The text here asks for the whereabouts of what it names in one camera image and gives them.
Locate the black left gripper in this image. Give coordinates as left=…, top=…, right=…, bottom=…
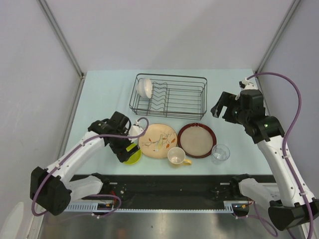
left=109, top=127, right=140, bottom=162

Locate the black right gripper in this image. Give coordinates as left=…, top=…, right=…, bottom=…
left=210, top=91, right=249, bottom=125

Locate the yellow green bowl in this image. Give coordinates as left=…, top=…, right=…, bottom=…
left=124, top=143, right=142, bottom=165

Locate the dark wire dish rack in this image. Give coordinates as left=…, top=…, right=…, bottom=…
left=129, top=73, right=207, bottom=120

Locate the white bowl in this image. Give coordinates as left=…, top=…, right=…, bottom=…
left=137, top=78, right=153, bottom=99

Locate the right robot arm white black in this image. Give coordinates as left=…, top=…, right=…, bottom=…
left=211, top=90, right=319, bottom=231

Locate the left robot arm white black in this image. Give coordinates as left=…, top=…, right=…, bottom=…
left=30, top=112, right=148, bottom=217

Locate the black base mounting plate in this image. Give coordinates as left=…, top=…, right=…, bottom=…
left=50, top=174, right=292, bottom=203

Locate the beige bird pattern plate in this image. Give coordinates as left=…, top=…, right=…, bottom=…
left=139, top=123, right=177, bottom=159

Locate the red rimmed round plate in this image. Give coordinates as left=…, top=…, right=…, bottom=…
left=177, top=122, right=217, bottom=158

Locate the clear plastic cup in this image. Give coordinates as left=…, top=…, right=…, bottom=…
left=211, top=144, right=230, bottom=164

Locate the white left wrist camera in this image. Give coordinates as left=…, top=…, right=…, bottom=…
left=128, top=121, right=144, bottom=137

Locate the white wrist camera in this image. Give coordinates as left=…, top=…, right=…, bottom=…
left=128, top=121, right=144, bottom=137
left=239, top=78, right=258, bottom=91

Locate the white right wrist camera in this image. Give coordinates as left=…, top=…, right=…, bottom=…
left=239, top=78, right=258, bottom=91

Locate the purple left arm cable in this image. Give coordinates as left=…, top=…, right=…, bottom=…
left=31, top=117, right=150, bottom=220

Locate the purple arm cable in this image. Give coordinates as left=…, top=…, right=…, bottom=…
left=31, top=117, right=150, bottom=220
left=234, top=72, right=315, bottom=239

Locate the aluminium front rail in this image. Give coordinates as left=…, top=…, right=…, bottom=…
left=35, top=181, right=310, bottom=203

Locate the beige mug yellow handle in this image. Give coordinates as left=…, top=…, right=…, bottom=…
left=167, top=147, right=192, bottom=166

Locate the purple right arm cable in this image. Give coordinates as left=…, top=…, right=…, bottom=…
left=234, top=72, right=315, bottom=239

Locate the white slotted cable duct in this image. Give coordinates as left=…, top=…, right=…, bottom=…
left=62, top=200, right=250, bottom=214

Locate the right aluminium frame post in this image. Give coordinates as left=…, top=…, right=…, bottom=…
left=254, top=0, right=303, bottom=73

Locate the aluminium frame post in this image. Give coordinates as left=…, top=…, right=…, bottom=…
left=254, top=0, right=303, bottom=73
left=36, top=0, right=84, bottom=79

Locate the left aluminium frame post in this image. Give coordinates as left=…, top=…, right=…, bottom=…
left=36, top=0, right=84, bottom=79

